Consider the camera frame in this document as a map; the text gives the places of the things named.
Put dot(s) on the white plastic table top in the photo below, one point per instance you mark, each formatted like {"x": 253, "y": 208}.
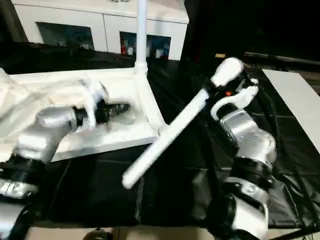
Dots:
{"x": 125, "y": 115}

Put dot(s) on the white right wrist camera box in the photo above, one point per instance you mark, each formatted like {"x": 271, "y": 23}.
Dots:
{"x": 237, "y": 100}

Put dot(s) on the white plastic table leg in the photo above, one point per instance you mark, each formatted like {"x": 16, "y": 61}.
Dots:
{"x": 180, "y": 125}
{"x": 141, "y": 35}

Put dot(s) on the white sideboard with glass doors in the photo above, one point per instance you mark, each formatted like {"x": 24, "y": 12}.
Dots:
{"x": 90, "y": 20}

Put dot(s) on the small yellow label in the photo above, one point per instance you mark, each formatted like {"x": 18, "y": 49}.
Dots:
{"x": 220, "y": 55}

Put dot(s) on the black cabinet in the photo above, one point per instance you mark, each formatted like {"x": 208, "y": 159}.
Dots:
{"x": 260, "y": 22}

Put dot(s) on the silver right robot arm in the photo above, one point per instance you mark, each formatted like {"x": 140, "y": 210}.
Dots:
{"x": 245, "y": 145}

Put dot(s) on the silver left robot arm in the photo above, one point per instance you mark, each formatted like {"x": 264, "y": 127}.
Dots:
{"x": 35, "y": 140}

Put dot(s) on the black mat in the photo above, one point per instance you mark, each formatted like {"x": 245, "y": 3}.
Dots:
{"x": 165, "y": 190}

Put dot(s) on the grey curtain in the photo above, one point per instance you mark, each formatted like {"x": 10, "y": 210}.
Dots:
{"x": 12, "y": 20}

